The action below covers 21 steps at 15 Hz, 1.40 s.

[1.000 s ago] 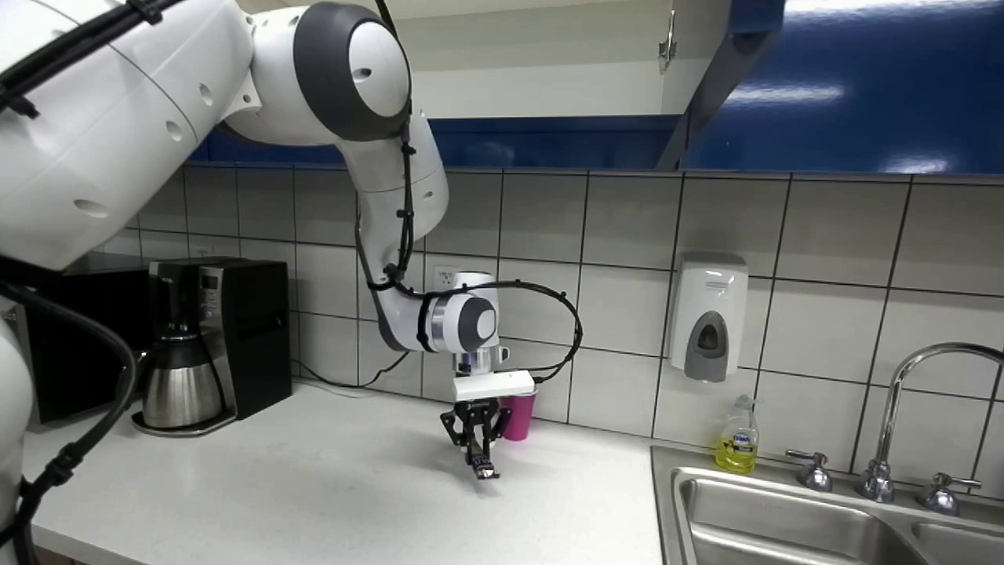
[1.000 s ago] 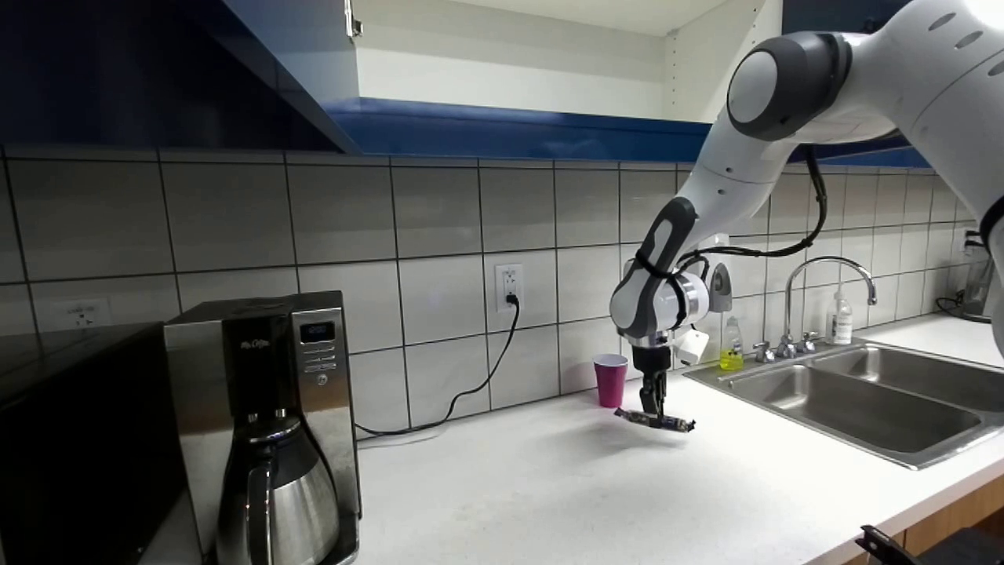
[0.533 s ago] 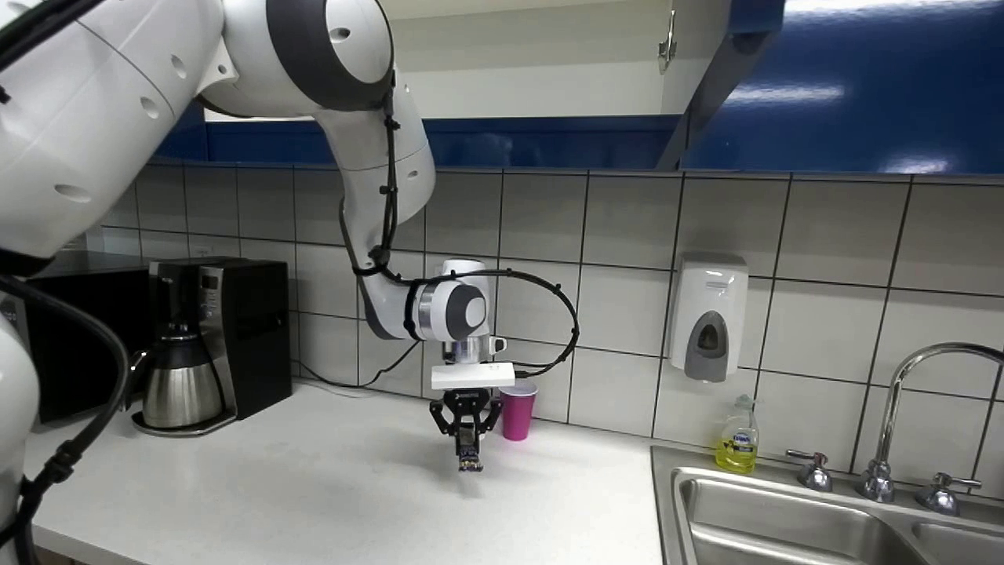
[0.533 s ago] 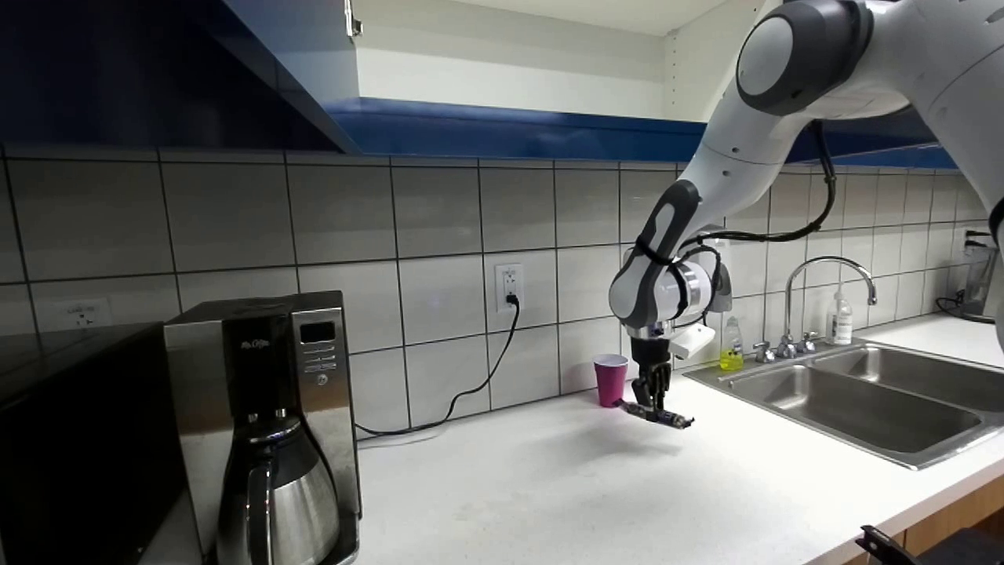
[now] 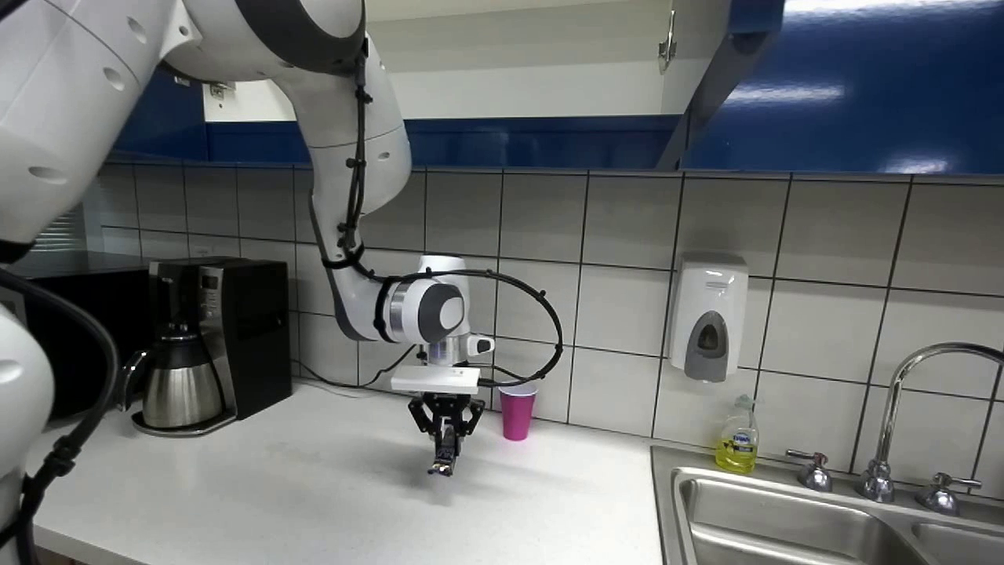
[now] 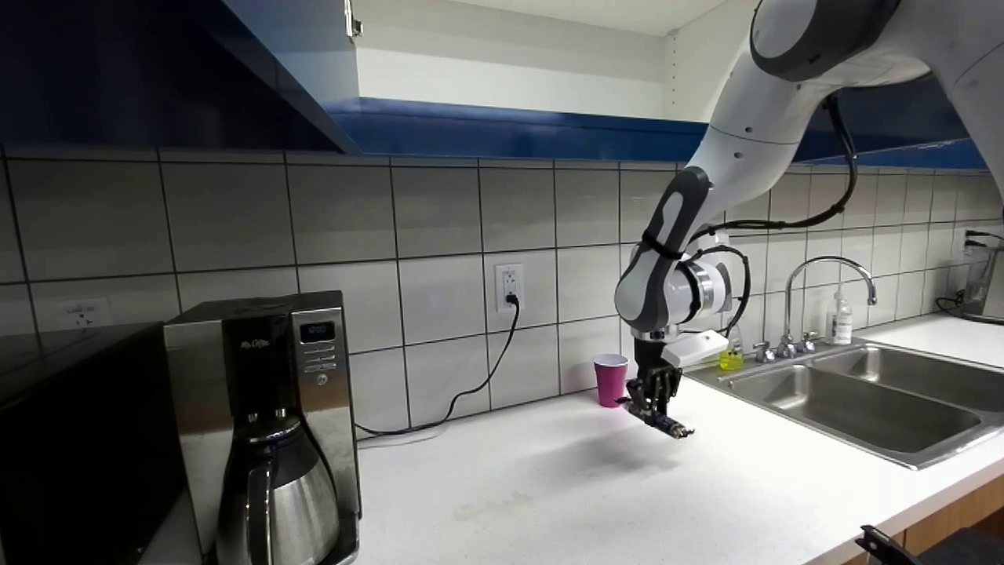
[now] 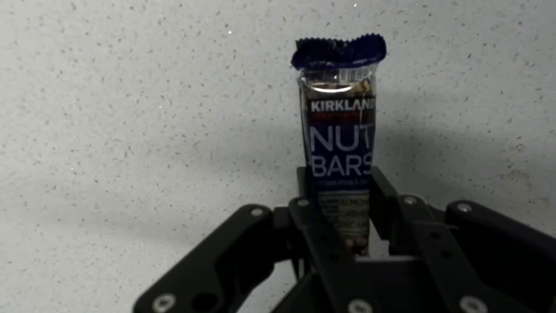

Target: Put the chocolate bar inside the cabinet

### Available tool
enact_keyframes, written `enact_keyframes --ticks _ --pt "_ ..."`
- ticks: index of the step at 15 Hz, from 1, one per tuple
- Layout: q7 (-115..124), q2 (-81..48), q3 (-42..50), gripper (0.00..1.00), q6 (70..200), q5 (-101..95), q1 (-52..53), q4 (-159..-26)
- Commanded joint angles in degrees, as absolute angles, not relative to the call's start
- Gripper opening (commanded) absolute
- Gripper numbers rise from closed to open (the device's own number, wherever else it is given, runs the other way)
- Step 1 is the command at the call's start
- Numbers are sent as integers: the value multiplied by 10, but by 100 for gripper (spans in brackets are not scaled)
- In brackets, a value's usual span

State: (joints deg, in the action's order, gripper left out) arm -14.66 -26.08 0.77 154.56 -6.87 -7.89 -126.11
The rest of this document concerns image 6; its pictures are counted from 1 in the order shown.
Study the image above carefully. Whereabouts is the pink plastic cup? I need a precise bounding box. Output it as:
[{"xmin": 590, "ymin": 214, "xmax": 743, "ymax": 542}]
[{"xmin": 590, "ymin": 353, "xmax": 634, "ymax": 412}]

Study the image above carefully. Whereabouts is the white soap bottle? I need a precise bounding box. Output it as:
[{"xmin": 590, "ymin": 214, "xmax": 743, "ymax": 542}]
[{"xmin": 827, "ymin": 290, "xmax": 861, "ymax": 350}]

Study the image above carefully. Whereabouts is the black power cord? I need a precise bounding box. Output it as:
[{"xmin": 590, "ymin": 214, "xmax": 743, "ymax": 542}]
[{"xmin": 352, "ymin": 294, "xmax": 523, "ymax": 442}]

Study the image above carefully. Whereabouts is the stainless steel sink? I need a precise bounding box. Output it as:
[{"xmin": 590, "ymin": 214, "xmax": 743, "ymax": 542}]
[{"xmin": 695, "ymin": 343, "xmax": 1004, "ymax": 470}]

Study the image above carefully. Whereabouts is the chrome gooseneck faucet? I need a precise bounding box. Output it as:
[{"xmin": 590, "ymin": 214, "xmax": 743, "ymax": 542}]
[{"xmin": 780, "ymin": 252, "xmax": 881, "ymax": 359}]

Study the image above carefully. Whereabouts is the black microwave oven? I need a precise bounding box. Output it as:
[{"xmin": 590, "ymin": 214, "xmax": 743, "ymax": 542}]
[{"xmin": 0, "ymin": 320, "xmax": 188, "ymax": 565}]

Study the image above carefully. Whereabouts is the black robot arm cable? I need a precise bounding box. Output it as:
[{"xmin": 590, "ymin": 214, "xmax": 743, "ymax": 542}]
[{"xmin": 679, "ymin": 92, "xmax": 861, "ymax": 338}]

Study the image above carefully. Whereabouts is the yellow dish soap bottle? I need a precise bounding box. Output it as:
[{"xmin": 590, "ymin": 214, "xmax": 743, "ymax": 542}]
[{"xmin": 714, "ymin": 337, "xmax": 749, "ymax": 378}]

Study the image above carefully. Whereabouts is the dark countertop appliance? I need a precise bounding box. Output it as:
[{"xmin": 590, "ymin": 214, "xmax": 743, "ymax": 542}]
[{"xmin": 932, "ymin": 225, "xmax": 1004, "ymax": 322}]

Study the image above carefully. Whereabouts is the black steel coffee maker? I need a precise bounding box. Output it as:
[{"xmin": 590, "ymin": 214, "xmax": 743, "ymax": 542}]
[{"xmin": 161, "ymin": 290, "xmax": 366, "ymax": 565}]

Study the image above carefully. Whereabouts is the blue wall cabinet white interior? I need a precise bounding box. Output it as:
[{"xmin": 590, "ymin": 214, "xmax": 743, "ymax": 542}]
[{"xmin": 207, "ymin": 0, "xmax": 1004, "ymax": 174}]

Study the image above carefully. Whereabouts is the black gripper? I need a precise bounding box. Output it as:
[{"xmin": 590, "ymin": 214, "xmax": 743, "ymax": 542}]
[{"xmin": 624, "ymin": 334, "xmax": 687, "ymax": 424}]

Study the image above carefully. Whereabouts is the white wall outlet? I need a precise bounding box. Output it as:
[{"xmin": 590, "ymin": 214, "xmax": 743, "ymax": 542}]
[
  {"xmin": 490, "ymin": 259, "xmax": 529, "ymax": 318},
  {"xmin": 64, "ymin": 297, "xmax": 117, "ymax": 334}
]

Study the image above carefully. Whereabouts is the stainless steel coffee carafe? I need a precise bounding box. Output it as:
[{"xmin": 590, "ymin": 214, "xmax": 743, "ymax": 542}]
[{"xmin": 214, "ymin": 405, "xmax": 352, "ymax": 565}]

